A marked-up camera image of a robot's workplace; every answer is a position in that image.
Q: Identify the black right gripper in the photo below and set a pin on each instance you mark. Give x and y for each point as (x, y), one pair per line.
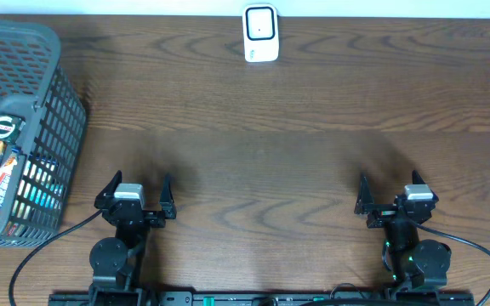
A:
(382, 214)

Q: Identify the white barcode scanner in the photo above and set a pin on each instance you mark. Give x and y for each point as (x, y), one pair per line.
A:
(260, 33)

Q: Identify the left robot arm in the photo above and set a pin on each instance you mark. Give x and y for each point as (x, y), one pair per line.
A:
(116, 261)

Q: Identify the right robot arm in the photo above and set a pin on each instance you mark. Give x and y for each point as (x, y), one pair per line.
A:
(419, 267)

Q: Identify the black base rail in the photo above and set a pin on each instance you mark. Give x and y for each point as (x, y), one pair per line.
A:
(204, 299)

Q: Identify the dark green round-logo packet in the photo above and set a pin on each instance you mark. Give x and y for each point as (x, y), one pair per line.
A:
(10, 128)

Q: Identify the grey plastic shopping basket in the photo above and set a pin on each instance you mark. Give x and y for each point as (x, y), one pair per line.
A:
(35, 88)

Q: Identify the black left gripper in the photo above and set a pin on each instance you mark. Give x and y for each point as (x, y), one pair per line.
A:
(135, 213)

